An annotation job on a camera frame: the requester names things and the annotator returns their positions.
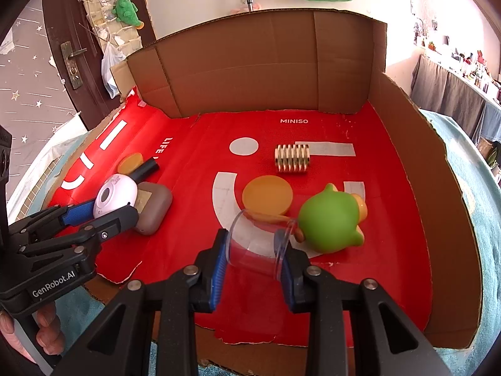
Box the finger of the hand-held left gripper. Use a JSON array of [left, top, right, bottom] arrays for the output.
[[8, 200, 97, 244], [18, 204, 140, 258]]

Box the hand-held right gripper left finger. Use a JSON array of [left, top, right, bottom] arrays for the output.
[[51, 228, 230, 376]]

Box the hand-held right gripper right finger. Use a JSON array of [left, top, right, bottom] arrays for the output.
[[279, 239, 452, 376]]

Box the white toy camera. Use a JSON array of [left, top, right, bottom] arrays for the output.
[[94, 173, 138, 218]]

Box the brown rounded case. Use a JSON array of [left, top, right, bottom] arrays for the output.
[[133, 182, 173, 236]]

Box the clear plastic container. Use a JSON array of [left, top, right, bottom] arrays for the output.
[[225, 208, 300, 283]]

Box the nail polish bottle black cap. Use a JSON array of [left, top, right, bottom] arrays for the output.
[[129, 159, 160, 184]]

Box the green rubber toy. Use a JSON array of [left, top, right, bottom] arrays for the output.
[[297, 183, 369, 254]]

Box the orange round lid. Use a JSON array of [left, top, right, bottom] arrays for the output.
[[243, 175, 294, 217], [117, 153, 145, 175]]

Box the cardboard box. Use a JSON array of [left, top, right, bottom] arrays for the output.
[[47, 8, 484, 365]]

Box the person's left hand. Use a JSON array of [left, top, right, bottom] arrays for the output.
[[0, 303, 66, 363]]

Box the red printed paper sheet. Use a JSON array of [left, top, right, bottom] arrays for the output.
[[47, 86, 433, 347]]

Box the gold bead cylinder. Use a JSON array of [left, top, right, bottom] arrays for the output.
[[275, 144, 311, 174]]

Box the clear plastic bag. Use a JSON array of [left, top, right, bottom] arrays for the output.
[[101, 35, 128, 99]]

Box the brown door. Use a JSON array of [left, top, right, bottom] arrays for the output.
[[41, 0, 157, 130]]

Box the green plush toy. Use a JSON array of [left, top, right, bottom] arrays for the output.
[[111, 0, 145, 29]]

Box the dark table cloth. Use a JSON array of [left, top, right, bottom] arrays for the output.
[[410, 55, 501, 145]]

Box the row of small ornaments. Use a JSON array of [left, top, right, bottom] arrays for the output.
[[413, 16, 501, 106]]

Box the metal door handle plate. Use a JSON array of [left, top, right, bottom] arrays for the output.
[[60, 42, 89, 89]]

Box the hanging wall organizer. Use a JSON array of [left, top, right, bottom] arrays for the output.
[[76, 0, 143, 63]]

